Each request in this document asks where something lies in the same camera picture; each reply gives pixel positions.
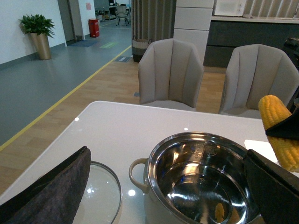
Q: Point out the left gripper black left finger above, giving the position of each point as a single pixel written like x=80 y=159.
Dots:
x=55 y=197

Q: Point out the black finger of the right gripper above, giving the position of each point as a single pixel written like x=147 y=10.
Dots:
x=289 y=127

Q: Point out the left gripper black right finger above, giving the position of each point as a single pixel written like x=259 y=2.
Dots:
x=274 y=189

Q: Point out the yellow corn cob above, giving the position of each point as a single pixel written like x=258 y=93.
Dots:
x=273 y=111

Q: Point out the glass pot lid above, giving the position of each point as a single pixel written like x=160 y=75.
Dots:
x=101 y=201

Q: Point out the beige electric cooking pot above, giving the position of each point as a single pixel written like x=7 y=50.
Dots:
x=196 y=178

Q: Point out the right beige upholstered chair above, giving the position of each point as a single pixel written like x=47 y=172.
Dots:
x=253 y=72

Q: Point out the beige upholstered chair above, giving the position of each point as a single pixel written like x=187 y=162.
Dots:
x=253 y=72
x=170 y=74

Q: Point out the black washing machine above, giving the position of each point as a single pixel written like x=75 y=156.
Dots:
x=291 y=48

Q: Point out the dark kitchen counter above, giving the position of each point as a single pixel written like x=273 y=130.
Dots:
x=224 y=36

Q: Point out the left beige upholstered chair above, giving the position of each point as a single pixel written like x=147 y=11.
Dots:
x=170 y=74

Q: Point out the white microwave oven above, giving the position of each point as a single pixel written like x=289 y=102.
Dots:
x=229 y=7

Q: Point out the white tall cabinet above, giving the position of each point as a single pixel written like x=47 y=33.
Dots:
x=192 y=23

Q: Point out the blue floor mat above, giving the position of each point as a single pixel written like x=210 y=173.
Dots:
x=83 y=43

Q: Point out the green potted plant gold planter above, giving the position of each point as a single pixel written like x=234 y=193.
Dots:
x=39 y=29

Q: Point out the red box on floor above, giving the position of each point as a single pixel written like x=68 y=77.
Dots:
x=94 y=27

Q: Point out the grey office chair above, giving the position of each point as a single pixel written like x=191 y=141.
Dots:
x=122 y=13

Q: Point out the woven basket with handles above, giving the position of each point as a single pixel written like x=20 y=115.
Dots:
x=139 y=46

